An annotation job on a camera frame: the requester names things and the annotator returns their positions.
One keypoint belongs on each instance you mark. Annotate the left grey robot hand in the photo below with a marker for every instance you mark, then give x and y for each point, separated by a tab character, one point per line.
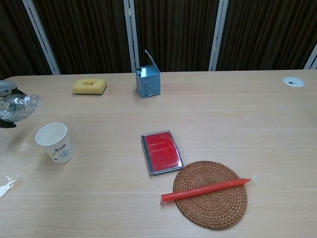
6	88

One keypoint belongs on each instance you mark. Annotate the transparent plastic water bottle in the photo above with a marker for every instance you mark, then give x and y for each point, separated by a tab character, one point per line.
17	107

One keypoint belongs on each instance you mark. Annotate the white paper cup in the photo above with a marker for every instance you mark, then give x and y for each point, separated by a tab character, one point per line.
58	151

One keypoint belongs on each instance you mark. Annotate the black pleated curtain panel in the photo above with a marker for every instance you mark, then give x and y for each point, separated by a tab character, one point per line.
173	32
267	34
15	37
86	37

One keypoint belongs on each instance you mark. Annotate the yellow sponge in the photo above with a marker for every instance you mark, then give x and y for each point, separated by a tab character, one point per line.
95	88

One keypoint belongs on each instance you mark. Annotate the blue open cardboard box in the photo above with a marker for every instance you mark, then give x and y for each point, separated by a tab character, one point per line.
148	84

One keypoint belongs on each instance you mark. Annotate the red ink pad case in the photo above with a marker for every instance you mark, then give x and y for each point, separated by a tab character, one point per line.
162	153

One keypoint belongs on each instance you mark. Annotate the red candle stick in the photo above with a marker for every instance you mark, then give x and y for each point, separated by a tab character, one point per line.
205	190

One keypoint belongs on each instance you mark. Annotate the round woven rattan coaster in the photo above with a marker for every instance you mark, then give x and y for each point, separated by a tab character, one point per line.
213	208

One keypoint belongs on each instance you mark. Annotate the grey metal screen post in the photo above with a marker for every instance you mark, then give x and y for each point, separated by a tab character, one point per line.
130	37
312	59
218	37
40	34

